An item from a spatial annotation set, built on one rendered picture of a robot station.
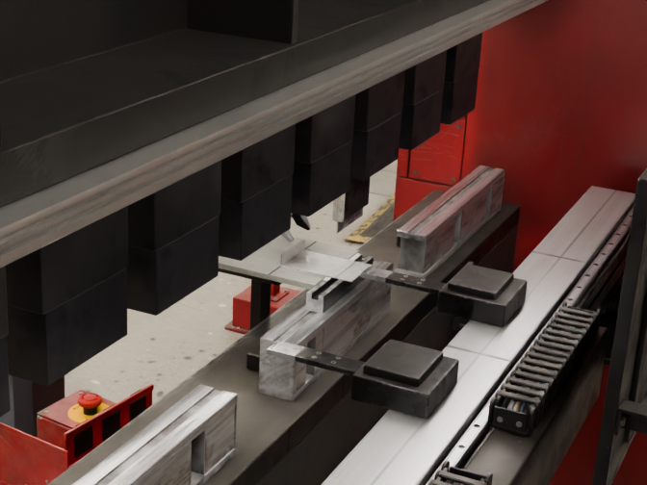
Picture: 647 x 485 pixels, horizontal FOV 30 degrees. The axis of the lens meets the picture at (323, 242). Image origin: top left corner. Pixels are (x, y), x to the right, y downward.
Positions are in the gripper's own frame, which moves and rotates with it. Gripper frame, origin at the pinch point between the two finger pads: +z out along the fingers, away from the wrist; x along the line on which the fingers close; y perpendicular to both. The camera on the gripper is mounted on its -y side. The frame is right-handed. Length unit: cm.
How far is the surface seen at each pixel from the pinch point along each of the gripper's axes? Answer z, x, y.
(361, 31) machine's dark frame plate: -14, -52, 54
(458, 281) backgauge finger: 20.6, -2.6, 22.3
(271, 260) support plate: 2.0, -2.8, -5.2
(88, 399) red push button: 4.7, -29.6, -31.6
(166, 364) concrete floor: 14, 123, -146
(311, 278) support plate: 8.0, -6.3, 1.9
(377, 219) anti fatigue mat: 17, 283, -140
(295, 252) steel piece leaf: 3.2, 0.6, -2.5
